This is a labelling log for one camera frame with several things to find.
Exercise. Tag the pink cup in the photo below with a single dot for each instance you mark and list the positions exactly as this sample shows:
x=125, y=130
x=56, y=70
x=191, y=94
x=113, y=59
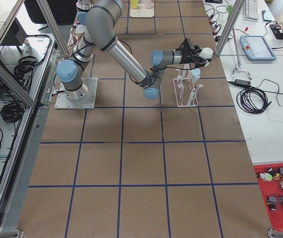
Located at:
x=147, y=4

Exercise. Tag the red parts tray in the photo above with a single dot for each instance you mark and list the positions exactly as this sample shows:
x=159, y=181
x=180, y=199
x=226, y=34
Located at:
x=270, y=180

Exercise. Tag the blue teach pendant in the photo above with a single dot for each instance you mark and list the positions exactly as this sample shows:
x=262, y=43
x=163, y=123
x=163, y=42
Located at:
x=257, y=48

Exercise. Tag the pale green cup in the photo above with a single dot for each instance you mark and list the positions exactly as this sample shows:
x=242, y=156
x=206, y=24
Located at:
x=206, y=53

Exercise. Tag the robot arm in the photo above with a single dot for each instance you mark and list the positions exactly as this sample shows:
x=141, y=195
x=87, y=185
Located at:
x=100, y=21

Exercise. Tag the yellow cup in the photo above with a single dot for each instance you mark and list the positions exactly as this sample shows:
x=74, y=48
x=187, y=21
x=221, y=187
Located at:
x=134, y=4

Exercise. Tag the cream plastic tray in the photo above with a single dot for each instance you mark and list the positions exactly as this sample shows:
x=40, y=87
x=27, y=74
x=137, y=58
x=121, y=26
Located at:
x=141, y=11

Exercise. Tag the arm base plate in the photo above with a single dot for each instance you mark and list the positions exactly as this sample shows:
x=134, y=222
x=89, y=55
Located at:
x=83, y=98

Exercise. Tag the white keyboard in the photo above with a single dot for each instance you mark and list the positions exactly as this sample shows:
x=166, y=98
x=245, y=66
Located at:
x=251, y=10

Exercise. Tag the light blue cup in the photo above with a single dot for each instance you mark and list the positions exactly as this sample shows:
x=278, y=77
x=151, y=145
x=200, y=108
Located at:
x=195, y=73

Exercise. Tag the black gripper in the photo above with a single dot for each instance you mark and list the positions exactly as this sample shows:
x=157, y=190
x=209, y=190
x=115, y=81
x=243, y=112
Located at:
x=187, y=58

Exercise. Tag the black power adapter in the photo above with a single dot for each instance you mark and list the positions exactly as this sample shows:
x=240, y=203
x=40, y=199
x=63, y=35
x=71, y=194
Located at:
x=240, y=83

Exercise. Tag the white wire cup rack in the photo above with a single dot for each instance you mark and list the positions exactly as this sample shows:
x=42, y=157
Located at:
x=186, y=93

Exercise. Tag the aluminium frame post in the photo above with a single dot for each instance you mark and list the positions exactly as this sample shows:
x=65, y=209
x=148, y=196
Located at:
x=232, y=17

